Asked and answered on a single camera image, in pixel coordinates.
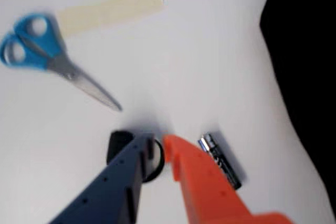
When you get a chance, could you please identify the long beige masking tape strip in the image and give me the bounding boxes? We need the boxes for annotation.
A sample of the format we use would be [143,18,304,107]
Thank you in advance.
[56,0,165,37]

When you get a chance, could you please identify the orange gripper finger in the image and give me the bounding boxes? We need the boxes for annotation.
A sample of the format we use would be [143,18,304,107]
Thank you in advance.
[162,134,296,224]

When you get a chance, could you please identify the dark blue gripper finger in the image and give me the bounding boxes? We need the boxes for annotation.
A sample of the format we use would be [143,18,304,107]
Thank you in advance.
[48,135,155,224]

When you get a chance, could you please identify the blue-handled scissors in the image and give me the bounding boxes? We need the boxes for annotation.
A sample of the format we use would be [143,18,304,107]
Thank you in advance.
[0,12,123,112]

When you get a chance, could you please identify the black AA battery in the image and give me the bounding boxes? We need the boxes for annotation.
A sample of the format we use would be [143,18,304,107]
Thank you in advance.
[197,131,242,190]

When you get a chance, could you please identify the black plastic ring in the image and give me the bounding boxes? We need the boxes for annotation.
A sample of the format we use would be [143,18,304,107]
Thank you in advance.
[106,129,165,184]

